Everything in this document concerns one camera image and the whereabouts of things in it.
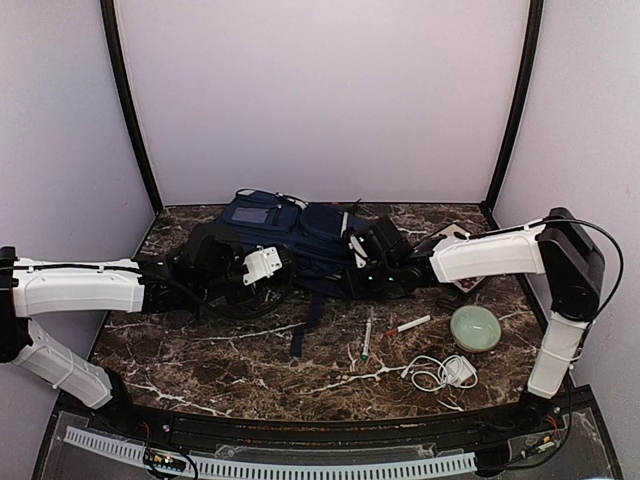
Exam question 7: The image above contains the white charger with cable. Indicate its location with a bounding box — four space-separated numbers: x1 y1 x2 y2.
400 354 479 393

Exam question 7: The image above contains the white slotted cable duct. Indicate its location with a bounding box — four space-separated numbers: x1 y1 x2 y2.
63 427 477 479

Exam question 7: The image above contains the pale green ceramic bowl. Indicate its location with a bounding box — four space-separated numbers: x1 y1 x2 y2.
450 305 502 353

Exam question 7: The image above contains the black right corner frame post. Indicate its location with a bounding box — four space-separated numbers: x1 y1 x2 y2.
482 0 544 213

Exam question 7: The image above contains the green tipped white marker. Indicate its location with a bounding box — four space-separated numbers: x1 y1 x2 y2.
361 306 374 362

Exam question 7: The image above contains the navy blue student backpack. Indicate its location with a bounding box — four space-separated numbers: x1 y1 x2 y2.
219 187 401 358

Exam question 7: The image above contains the red tipped white marker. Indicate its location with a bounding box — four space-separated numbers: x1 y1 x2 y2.
386 315 431 337

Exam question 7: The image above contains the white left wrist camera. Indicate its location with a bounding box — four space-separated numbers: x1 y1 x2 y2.
242 246 292 286

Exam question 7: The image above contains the floral square ceramic plate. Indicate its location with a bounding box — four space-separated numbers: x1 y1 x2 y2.
431 223 484 294

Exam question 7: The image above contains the black left corner frame post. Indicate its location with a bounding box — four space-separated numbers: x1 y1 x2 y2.
99 0 164 216

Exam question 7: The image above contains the black corner frame post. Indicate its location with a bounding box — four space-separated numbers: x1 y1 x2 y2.
99 0 164 216
482 0 544 213

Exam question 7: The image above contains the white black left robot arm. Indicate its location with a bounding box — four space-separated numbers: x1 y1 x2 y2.
1 222 292 436

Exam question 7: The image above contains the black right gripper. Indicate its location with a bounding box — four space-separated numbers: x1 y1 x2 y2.
340 259 400 298

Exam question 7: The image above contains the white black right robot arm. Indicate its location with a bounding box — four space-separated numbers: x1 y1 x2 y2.
342 207 609 434

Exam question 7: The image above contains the black front table rail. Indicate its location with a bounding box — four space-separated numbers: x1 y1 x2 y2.
92 370 573 450

